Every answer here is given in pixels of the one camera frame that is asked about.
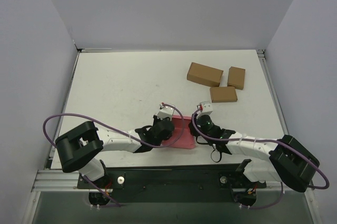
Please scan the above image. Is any pink cardboard box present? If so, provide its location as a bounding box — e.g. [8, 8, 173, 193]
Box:
[162, 115, 196, 149]

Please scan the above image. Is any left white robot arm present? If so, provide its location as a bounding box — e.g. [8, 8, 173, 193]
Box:
[55, 115, 175, 188]

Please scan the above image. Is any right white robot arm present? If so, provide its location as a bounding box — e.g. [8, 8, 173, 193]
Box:
[189, 114, 320, 192]

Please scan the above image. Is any brown cardboard box front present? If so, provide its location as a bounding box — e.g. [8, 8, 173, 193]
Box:
[210, 86, 237, 103]

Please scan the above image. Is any large brown cardboard box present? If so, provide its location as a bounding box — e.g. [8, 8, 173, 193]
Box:
[186, 62, 223, 87]

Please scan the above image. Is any small brown box right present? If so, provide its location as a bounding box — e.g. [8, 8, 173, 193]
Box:
[227, 66, 245, 90]

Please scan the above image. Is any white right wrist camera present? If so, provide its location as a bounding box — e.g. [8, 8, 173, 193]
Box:
[199, 101, 213, 115]

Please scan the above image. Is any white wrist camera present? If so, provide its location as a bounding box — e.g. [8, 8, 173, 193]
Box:
[156, 103, 175, 120]
[199, 101, 213, 115]

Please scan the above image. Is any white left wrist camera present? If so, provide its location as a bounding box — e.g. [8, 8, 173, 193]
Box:
[156, 103, 175, 120]

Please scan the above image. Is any aluminium frame rail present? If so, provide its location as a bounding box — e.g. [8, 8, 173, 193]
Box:
[31, 167, 315, 193]

